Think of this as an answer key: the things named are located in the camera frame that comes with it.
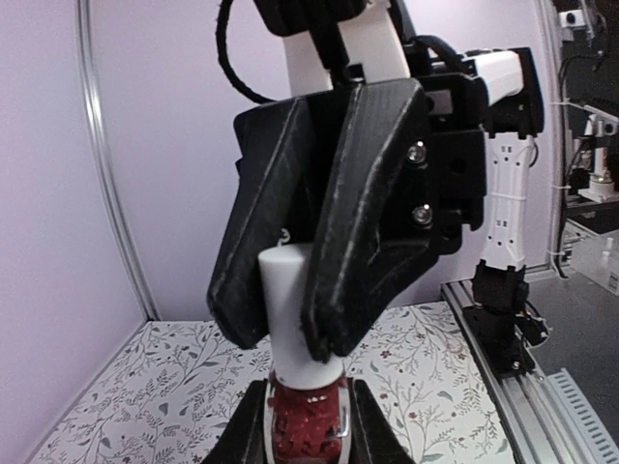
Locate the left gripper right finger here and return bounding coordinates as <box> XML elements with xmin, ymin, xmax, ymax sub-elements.
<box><xmin>348</xmin><ymin>378</ymin><xmax>415</xmax><ymax>464</ymax></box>

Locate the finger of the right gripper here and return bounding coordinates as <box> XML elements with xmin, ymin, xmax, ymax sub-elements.
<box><xmin>207</xmin><ymin>98</ymin><xmax>311</xmax><ymax>349</ymax></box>

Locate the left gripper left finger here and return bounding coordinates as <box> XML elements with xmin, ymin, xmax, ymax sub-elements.
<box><xmin>202</xmin><ymin>380</ymin><xmax>267</xmax><ymax>464</ymax></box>

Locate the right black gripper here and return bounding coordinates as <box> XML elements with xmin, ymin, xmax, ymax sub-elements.
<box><xmin>255</xmin><ymin>73</ymin><xmax>486</xmax><ymax>363</ymax></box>

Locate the red nail polish bottle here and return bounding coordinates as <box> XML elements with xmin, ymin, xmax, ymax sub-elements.
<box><xmin>263</xmin><ymin>374</ymin><xmax>352</xmax><ymax>464</ymax></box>

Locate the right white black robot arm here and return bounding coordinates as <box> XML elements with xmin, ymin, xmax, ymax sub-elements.
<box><xmin>207</xmin><ymin>36</ymin><xmax>547</xmax><ymax>371</ymax></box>

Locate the clear plastic storage box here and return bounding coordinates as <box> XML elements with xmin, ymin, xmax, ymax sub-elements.
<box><xmin>571</xmin><ymin>231</ymin><xmax>619</xmax><ymax>296</ymax></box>

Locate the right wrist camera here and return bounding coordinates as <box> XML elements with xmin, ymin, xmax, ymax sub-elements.
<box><xmin>251</xmin><ymin>0</ymin><xmax>412</xmax><ymax>98</ymax></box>

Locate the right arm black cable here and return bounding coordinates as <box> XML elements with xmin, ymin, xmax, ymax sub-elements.
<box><xmin>212</xmin><ymin>0</ymin><xmax>277</xmax><ymax>104</ymax></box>

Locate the front aluminium rail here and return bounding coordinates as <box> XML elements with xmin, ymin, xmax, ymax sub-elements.
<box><xmin>441</xmin><ymin>280</ymin><xmax>618</xmax><ymax>463</ymax></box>

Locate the left aluminium frame post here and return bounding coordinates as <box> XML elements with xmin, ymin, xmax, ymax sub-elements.
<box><xmin>74</xmin><ymin>0</ymin><xmax>161</xmax><ymax>321</ymax></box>

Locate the aluminium frame post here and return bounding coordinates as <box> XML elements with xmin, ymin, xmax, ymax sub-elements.
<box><xmin>534</xmin><ymin>1</ymin><xmax>568</xmax><ymax>279</ymax></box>
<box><xmin>74</xmin><ymin>0</ymin><xmax>161</xmax><ymax>321</ymax></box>

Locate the right aluminium frame post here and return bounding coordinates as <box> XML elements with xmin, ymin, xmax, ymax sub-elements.
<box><xmin>534</xmin><ymin>1</ymin><xmax>568</xmax><ymax>279</ymax></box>

